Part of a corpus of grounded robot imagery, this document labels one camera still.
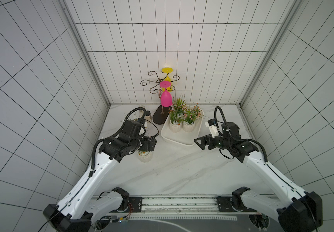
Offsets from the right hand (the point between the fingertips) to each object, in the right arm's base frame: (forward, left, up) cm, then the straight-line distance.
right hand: (201, 135), depth 79 cm
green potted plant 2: (+29, +12, -6) cm, 31 cm away
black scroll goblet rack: (+30, +26, -15) cm, 43 cm away
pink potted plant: (+15, +5, -3) cm, 16 cm away
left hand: (-10, +30, +4) cm, 31 cm away
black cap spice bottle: (+21, +35, -11) cm, 42 cm away
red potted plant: (-10, +32, -11) cm, 35 cm away
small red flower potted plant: (+20, 0, -4) cm, 21 cm away
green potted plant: (+18, +15, -8) cm, 25 cm away
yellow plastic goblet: (+43, +21, +14) cm, 50 cm away
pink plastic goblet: (+27, +22, +2) cm, 35 cm away
